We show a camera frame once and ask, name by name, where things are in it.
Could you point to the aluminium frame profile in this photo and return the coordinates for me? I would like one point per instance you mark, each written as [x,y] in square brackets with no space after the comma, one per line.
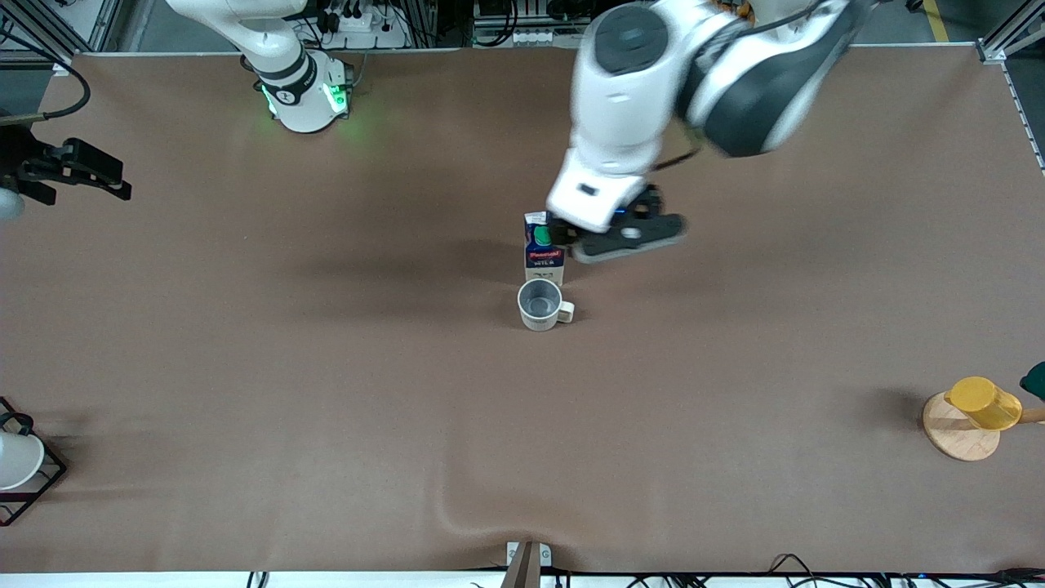
[98,24]
[1008,37]

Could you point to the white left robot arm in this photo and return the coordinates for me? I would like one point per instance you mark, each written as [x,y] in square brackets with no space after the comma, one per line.
[629,82]

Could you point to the brown camera pole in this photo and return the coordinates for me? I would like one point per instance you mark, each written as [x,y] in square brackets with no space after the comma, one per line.
[522,572]

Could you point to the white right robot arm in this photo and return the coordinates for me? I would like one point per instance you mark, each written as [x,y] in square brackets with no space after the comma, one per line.
[302,106]

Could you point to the wooden mug stand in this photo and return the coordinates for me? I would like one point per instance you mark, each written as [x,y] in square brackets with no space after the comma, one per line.
[955,437]

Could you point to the long white power strip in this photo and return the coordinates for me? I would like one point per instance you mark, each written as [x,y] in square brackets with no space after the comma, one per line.
[531,36]

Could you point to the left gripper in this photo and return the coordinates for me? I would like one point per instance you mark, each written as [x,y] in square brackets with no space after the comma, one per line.
[645,202]

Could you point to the white power strip with plugs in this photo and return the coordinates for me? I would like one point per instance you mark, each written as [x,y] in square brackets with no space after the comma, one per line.
[367,28]

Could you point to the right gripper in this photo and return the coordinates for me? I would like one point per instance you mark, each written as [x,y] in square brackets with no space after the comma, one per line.
[18,155]

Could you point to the brown table cloth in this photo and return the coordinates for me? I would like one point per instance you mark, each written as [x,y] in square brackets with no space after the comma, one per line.
[326,367]

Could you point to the blue white milk carton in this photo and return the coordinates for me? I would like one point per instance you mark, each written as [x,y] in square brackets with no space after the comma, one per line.
[543,257]

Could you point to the gray mounting bracket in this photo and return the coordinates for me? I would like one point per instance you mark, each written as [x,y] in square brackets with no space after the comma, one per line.
[544,554]

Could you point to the dark green object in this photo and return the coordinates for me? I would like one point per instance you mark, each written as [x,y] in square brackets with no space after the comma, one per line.
[1035,382]

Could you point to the white ceramic mug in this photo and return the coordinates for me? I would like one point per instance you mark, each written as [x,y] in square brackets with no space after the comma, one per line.
[539,306]

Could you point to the yellow cup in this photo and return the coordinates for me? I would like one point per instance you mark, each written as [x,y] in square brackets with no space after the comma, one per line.
[984,402]

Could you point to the white cup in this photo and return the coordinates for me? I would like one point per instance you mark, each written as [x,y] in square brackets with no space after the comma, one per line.
[18,461]

